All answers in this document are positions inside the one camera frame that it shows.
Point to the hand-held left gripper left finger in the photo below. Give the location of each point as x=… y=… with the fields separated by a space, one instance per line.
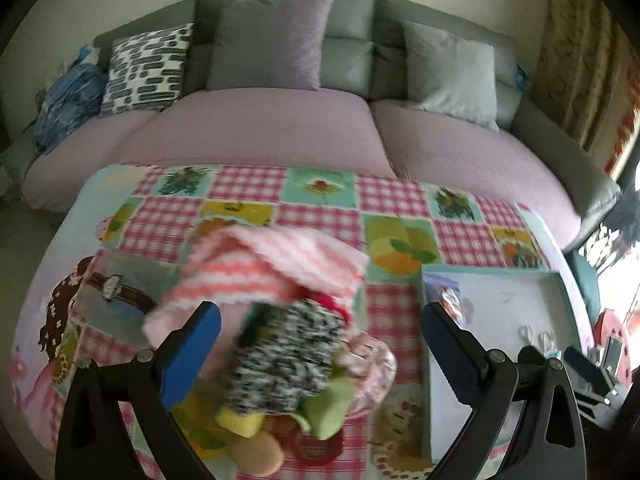
x=200 y=355

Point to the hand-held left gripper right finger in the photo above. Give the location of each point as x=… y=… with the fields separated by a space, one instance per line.
x=450 y=355

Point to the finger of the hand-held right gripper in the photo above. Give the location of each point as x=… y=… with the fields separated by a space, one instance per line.
x=585 y=370

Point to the blue face mask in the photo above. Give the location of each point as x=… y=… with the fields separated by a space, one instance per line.
x=554 y=354

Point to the white tray with teal rim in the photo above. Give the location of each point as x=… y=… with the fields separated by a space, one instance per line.
x=510 y=305

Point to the yellow sponge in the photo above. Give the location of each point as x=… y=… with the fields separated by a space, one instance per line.
x=240 y=422

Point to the black white speckled cloth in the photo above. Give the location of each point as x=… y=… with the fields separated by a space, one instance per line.
x=280 y=355

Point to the pink frilly cloth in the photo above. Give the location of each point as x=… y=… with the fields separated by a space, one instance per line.
x=370 y=370

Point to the beige egg-shaped puff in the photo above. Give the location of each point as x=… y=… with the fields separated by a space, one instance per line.
x=260 y=455

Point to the pink striped fluffy cloth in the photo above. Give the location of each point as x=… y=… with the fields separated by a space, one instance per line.
x=280 y=260

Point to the green cloth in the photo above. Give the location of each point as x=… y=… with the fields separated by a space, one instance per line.
x=325 y=405

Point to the colourful printed packet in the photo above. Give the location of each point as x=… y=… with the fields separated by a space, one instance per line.
x=448 y=302

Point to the red object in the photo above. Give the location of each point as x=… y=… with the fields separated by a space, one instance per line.
x=612 y=325

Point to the pink checked printed tablecloth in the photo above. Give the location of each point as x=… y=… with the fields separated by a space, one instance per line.
x=320 y=210

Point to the grey cushion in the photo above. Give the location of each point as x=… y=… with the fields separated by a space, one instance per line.
x=450 y=75

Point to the black white patterned cushion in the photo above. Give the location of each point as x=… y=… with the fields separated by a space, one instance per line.
x=145 y=70

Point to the small teal tag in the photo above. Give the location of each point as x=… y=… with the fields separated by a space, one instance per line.
x=522 y=72

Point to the beige patterned curtain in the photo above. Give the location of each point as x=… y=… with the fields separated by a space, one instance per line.
x=575 y=60

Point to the grey sofa with purple cover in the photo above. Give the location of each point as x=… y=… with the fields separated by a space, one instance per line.
x=350 y=60

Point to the purple cushion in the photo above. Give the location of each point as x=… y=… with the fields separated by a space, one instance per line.
x=270 y=40

